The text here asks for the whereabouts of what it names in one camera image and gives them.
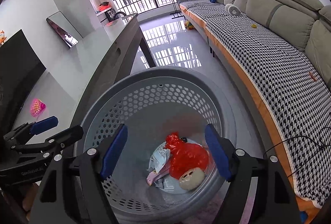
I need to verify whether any grey sectional sofa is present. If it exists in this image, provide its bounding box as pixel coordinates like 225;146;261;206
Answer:
205;0;330;87

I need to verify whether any orange item on side table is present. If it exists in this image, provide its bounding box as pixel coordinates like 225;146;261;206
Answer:
98;1;112;12

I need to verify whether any colourful ball on floor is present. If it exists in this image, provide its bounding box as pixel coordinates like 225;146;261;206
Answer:
184;20;195;30

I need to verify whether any small white desk fan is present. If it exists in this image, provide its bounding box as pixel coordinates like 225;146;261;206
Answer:
225;4;241;16

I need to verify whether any leaning floor mirror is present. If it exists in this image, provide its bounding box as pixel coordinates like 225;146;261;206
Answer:
46;11;83;48

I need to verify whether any houndstooth sofa cover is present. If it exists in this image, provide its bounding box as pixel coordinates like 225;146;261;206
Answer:
176;0;330;208

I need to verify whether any light blue wet wipes pack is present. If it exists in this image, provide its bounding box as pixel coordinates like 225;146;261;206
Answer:
148;142;170;174

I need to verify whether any beige plush ball keychain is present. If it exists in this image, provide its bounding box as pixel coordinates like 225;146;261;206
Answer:
178;167;205;191

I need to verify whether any row of plush toys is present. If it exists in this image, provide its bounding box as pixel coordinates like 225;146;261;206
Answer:
0;31;7;46

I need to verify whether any grey perforated laundry basket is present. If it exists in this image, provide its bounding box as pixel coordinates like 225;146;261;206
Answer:
74;67;236;223

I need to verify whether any black charging cable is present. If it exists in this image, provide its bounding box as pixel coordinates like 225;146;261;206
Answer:
263;126;331;180

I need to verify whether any pink plastic shuttlecock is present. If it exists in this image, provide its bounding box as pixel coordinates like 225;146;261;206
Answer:
30;98;47;117

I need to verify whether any pink snack wrapper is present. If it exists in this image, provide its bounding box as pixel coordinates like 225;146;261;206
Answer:
146;166;170;186

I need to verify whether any black table leg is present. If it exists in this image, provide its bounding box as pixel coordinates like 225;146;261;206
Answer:
139;29;157;68

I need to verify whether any black wall television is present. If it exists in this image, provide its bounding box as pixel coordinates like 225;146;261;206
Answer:
0;30;46;135

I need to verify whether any red plastic bag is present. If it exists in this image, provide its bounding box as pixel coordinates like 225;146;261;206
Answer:
165;132;209;180

